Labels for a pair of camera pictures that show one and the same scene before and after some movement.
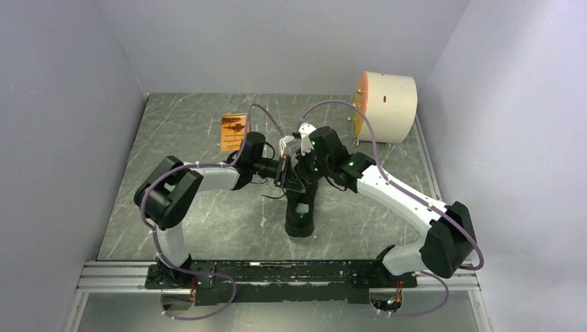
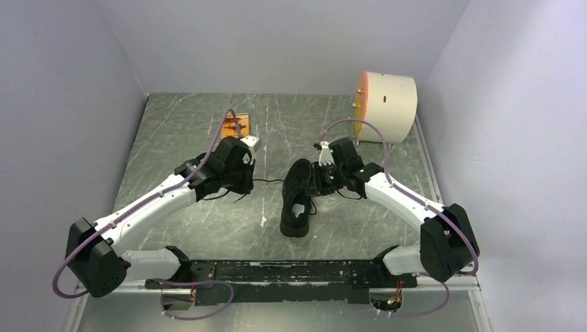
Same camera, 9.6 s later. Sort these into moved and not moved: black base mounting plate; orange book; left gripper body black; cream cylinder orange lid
Moved: left gripper body black
Not moved: black base mounting plate; orange book; cream cylinder orange lid
